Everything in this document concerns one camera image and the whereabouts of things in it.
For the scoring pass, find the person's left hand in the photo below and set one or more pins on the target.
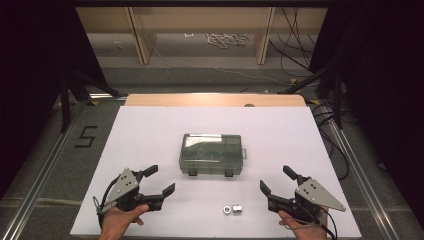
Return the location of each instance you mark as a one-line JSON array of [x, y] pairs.
[[115, 221]]

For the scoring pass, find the white table mat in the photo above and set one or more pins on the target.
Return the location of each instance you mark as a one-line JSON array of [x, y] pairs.
[[213, 120]]

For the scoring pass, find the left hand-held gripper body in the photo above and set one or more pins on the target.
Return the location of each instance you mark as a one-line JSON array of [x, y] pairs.
[[125, 185]]

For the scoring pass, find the silver hex nut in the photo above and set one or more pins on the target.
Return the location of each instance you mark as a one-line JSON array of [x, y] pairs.
[[237, 208]]

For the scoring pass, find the person's right hand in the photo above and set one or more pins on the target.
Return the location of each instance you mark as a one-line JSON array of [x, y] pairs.
[[310, 231]]

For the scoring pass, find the silver round nut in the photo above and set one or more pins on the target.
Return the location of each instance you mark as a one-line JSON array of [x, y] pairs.
[[227, 209]]

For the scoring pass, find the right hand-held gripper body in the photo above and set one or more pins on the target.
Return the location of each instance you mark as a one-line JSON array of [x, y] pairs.
[[313, 193]]

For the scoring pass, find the light wooden shelf unit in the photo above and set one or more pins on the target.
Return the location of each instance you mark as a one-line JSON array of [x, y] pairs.
[[200, 20]]

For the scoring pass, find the clear grey plastic organizer box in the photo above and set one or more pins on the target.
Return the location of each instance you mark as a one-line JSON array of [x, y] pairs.
[[210, 155]]

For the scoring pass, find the dark round table grommet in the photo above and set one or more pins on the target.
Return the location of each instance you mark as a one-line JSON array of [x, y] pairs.
[[249, 105]]

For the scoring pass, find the black tripod stand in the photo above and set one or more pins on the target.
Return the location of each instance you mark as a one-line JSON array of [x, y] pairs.
[[337, 100], [65, 100]]

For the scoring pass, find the aluminium floor rail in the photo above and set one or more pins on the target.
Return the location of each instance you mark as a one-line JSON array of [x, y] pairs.
[[43, 170], [360, 170]]

